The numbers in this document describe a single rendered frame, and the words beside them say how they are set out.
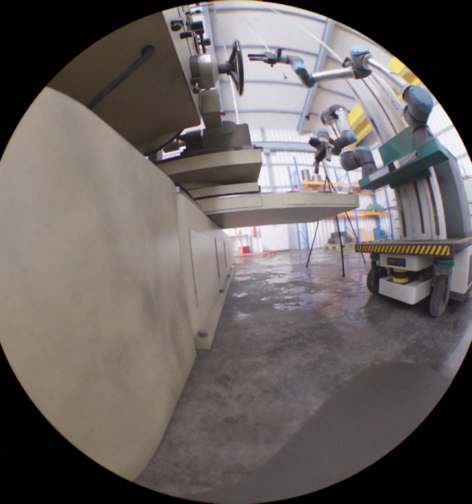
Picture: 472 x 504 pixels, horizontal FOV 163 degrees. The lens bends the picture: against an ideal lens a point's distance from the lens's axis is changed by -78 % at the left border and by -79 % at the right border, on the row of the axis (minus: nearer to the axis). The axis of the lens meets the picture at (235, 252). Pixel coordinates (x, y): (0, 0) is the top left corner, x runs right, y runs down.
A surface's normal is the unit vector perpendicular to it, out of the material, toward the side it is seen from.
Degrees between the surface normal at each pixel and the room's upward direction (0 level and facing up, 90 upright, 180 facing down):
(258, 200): 90
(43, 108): 90
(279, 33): 169
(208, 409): 0
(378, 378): 0
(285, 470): 0
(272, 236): 90
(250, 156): 90
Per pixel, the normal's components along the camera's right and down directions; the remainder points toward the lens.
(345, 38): 0.08, 0.98
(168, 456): -0.09, -1.00
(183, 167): -0.03, 0.03
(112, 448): 0.96, -0.08
